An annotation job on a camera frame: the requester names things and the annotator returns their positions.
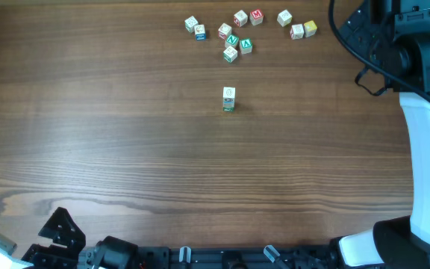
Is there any teal-sided circle block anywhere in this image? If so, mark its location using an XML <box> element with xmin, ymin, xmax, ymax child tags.
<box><xmin>223</xmin><ymin>87</ymin><xmax>236</xmax><ymax>99</ymax></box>

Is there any blue H block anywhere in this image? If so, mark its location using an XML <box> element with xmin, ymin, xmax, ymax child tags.
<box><xmin>223</xmin><ymin>98</ymin><xmax>234</xmax><ymax>108</ymax></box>

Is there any green-sided picture block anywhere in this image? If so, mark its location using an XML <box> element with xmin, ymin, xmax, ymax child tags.
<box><xmin>222</xmin><ymin>107</ymin><xmax>234</xmax><ymax>112</ymax></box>

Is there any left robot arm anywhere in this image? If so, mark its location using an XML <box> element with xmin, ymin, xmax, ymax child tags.
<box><xmin>22</xmin><ymin>207</ymin><xmax>138</xmax><ymax>269</ymax></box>

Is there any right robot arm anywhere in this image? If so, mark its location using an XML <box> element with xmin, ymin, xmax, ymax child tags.
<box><xmin>328</xmin><ymin>0</ymin><xmax>430</xmax><ymax>268</ymax></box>

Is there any yellow block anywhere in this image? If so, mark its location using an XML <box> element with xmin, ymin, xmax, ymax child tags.
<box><xmin>303</xmin><ymin>20</ymin><xmax>317</xmax><ymax>37</ymax></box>

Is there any red-sided white block right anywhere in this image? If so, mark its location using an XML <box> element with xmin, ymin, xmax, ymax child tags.
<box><xmin>290</xmin><ymin>24</ymin><xmax>305</xmax><ymax>40</ymax></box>

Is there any plain white block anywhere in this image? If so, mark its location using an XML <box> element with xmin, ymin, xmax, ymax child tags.
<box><xmin>277</xmin><ymin>10</ymin><xmax>293</xmax><ymax>27</ymax></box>

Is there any red M block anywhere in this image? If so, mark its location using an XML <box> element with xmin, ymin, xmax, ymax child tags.
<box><xmin>249</xmin><ymin>9</ymin><xmax>264</xmax><ymax>25</ymax></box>

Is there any green V block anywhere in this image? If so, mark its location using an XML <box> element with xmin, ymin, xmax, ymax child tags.
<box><xmin>239</xmin><ymin>38</ymin><xmax>253</xmax><ymax>55</ymax></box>

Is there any red-edged white block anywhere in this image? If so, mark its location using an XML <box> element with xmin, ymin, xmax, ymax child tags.
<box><xmin>234</xmin><ymin>10</ymin><xmax>248</xmax><ymax>28</ymax></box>

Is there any green N block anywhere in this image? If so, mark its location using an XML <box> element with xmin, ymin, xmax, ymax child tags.
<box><xmin>225</xmin><ymin>34</ymin><xmax>240</xmax><ymax>49</ymax></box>

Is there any green-edged white block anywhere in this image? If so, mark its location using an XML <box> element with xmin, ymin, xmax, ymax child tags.
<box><xmin>223</xmin><ymin>46</ymin><xmax>238</xmax><ymax>63</ymax></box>

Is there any red-sided block centre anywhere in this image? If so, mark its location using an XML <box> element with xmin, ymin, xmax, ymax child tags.
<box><xmin>218</xmin><ymin>23</ymin><xmax>232</xmax><ymax>40</ymax></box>

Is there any blue-sided block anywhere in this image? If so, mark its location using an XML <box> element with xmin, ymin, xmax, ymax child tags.
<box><xmin>194</xmin><ymin>25</ymin><xmax>207</xmax><ymax>41</ymax></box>

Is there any green-edged block far left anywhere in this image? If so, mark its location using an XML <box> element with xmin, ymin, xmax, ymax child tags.
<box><xmin>184</xmin><ymin>16</ymin><xmax>199</xmax><ymax>33</ymax></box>

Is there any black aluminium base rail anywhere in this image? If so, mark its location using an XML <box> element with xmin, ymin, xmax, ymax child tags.
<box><xmin>127</xmin><ymin>245</ymin><xmax>348</xmax><ymax>269</ymax></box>

